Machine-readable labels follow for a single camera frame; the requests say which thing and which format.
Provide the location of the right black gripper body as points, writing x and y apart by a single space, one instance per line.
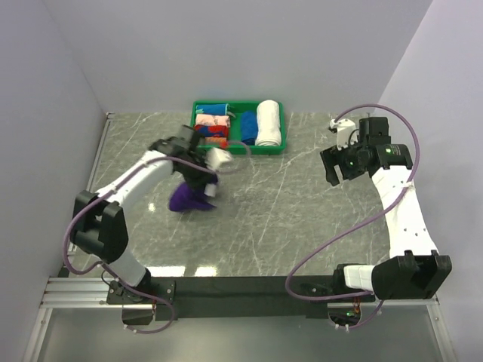
349 161

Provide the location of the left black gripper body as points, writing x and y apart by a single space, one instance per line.
194 176

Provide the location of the purple towel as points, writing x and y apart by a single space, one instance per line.
186 201

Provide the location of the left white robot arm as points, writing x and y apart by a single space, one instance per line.
98 225

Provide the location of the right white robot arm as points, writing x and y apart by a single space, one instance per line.
415 268

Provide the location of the orange grey rolled towel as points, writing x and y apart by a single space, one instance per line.
217 141

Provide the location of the red blue rolled towel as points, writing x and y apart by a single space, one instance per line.
217 131

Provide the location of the pink rolled towel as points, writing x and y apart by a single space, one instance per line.
212 120

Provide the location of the white rolled towel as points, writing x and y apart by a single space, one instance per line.
268 123

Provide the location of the teal blue rolled towel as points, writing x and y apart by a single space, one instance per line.
218 109

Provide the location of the green plastic tray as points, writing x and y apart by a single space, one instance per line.
235 145

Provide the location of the black base bar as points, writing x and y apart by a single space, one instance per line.
231 297

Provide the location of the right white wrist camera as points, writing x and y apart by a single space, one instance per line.
346 131

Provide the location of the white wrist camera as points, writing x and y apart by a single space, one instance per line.
346 131
216 158

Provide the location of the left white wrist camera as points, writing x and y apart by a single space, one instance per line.
216 158

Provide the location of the left aluminium side rail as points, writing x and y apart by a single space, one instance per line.
99 150

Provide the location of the aluminium front rail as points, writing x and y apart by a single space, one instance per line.
78 293

